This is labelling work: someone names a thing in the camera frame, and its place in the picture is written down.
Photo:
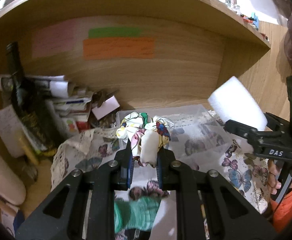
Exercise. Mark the rolled white paper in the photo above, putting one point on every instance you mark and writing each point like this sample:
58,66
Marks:
53,86

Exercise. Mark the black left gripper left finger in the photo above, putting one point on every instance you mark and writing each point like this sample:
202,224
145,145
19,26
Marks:
81,202

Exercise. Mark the person's hand on gripper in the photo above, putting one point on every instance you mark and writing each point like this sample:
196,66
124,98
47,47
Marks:
273,171

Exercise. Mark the white soft cloth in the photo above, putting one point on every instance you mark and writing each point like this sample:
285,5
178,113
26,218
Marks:
149,148

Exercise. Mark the dark glass wine bottle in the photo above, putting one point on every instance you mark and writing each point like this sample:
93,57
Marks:
30,107

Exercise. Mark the white notepad with writing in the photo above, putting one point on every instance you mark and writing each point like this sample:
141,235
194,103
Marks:
10,130

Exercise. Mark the green knitted cloth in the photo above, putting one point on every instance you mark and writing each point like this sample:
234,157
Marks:
136,214

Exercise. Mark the green sticky paper note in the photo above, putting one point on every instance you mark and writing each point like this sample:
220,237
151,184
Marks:
114,32

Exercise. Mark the white foam sponge block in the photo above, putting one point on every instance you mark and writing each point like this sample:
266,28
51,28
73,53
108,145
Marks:
232,101

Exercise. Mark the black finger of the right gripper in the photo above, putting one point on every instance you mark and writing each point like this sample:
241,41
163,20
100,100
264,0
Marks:
241,130

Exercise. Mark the clear plastic storage box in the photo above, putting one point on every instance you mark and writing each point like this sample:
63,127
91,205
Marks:
196,133

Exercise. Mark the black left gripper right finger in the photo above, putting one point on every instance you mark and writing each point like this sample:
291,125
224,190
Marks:
207,205

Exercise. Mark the small white cardboard box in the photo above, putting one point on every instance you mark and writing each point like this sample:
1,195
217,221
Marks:
106,108

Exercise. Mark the orange sticky paper note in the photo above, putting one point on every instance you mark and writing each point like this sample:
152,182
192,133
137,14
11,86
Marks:
118,47

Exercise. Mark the butterfly print lace tablecloth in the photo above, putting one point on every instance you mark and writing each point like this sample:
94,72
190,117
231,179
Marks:
92,148

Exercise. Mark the stack of papers and books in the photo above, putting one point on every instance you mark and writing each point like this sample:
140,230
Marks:
73,115

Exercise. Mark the floral patterned fabric scrunchie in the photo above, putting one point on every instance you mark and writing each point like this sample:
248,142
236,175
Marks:
134,125

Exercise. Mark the beige cushion roll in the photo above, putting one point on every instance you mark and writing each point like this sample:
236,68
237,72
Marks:
12,188

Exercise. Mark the pink sticky paper note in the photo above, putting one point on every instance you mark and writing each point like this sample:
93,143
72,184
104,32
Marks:
63,37

